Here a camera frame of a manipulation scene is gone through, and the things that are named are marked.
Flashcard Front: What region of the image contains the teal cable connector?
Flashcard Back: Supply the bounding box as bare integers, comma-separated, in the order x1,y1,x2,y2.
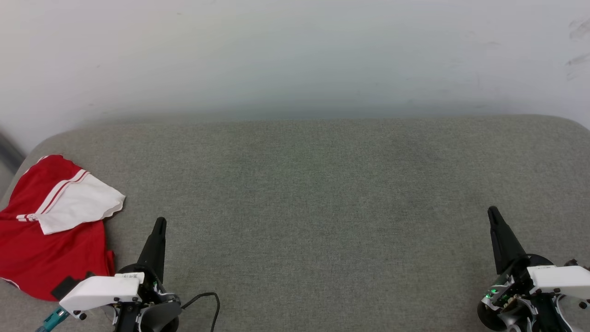
36,307,70,332

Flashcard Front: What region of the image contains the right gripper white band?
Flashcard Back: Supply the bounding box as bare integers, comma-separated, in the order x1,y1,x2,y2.
488,206,590,332

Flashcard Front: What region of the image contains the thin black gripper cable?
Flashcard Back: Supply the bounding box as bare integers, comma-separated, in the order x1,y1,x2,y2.
181,292,221,332

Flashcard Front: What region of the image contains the red shirt with white sleeves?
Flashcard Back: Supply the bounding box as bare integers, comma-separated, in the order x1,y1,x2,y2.
0,154,126,302

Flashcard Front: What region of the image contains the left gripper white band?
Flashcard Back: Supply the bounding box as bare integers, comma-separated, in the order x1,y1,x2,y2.
59,217,183,332

